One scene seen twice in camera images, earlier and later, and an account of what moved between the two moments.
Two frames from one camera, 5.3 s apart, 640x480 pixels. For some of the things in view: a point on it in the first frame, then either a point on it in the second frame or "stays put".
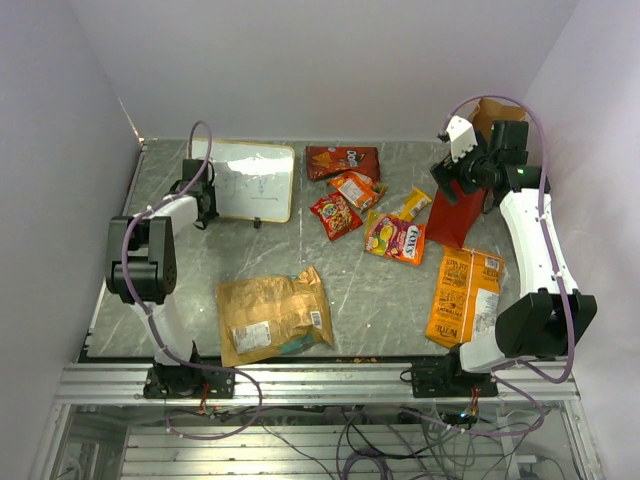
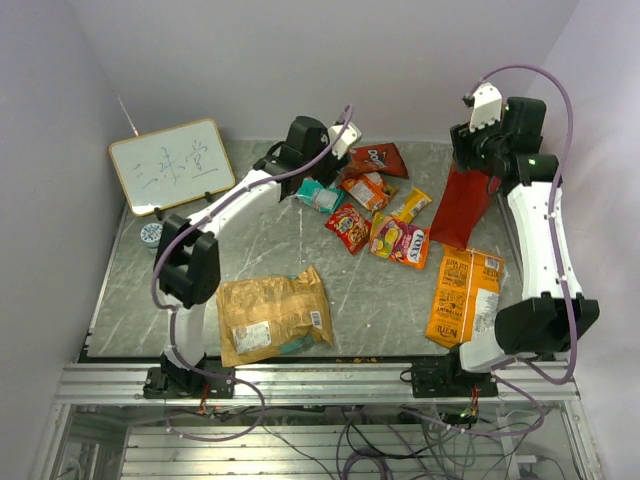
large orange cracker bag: [464, 305] stays put
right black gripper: [446, 170] -> [463, 140]
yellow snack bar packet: [413, 205] stays put
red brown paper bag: [453, 222] stays put
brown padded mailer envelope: [266, 317] stays put
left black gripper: [213, 212] -> [335, 171]
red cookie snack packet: [337, 215] -> [351, 227]
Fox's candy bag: [394, 238] stays put
